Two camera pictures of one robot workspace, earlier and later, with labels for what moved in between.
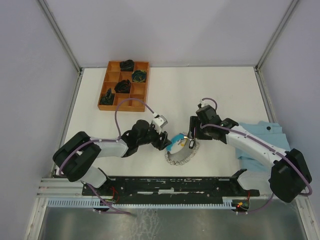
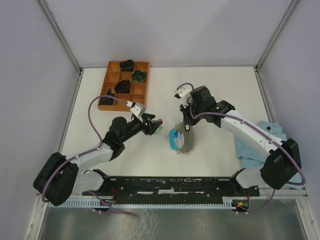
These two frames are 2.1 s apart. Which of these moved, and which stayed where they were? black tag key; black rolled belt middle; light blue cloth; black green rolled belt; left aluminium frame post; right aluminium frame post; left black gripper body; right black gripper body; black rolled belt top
Moved: left black gripper body; black tag key; right black gripper body
Stayed: right aluminium frame post; black rolled belt top; black green rolled belt; left aluminium frame post; black rolled belt middle; light blue cloth
